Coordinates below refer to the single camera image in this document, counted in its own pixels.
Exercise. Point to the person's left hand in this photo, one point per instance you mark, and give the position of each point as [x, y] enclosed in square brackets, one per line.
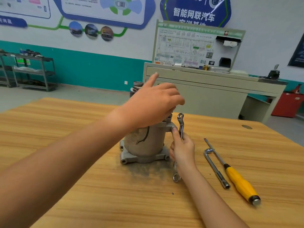
[152, 104]

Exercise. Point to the person's right hand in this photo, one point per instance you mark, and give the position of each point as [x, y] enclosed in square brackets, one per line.
[183, 152]

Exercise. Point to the silver combination wrench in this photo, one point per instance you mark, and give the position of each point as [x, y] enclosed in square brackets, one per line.
[180, 122]

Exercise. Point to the grey metal compressor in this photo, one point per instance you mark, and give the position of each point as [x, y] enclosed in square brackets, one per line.
[145, 140]

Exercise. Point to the person's left forearm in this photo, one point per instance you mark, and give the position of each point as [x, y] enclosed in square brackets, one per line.
[57, 173]

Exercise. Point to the person's right forearm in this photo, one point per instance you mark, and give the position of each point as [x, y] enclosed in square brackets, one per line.
[211, 201]

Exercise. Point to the silver L-shaped socket wrench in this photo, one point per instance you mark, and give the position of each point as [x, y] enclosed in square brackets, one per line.
[216, 168]

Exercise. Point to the white wiring display board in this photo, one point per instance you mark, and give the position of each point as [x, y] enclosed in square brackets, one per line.
[183, 45]

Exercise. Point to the dark round table grommet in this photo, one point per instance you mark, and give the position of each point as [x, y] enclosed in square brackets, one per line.
[247, 126]

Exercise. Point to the beige workbench cabinet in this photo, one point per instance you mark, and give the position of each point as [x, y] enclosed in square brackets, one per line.
[223, 92]

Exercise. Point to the blue rounded infographic panel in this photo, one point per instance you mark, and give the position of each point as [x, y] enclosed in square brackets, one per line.
[90, 9]

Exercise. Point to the red cabinet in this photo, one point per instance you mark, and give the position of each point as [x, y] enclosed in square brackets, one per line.
[288, 105]

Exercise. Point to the small black device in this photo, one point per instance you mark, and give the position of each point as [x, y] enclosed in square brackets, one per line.
[273, 74]

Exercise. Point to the grey metal shelf cart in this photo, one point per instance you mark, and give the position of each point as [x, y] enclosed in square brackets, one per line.
[4, 71]
[33, 72]

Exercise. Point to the round photo wall decal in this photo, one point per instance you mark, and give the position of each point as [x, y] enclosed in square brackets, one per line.
[91, 30]
[75, 29]
[107, 33]

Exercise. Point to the blue hexagon wall sign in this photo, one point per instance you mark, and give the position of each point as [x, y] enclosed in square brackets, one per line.
[194, 9]

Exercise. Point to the dark wall poster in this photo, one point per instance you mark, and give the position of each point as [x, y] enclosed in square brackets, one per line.
[297, 54]

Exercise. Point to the white infographic wall panel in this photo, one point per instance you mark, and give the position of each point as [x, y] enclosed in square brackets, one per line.
[21, 4]

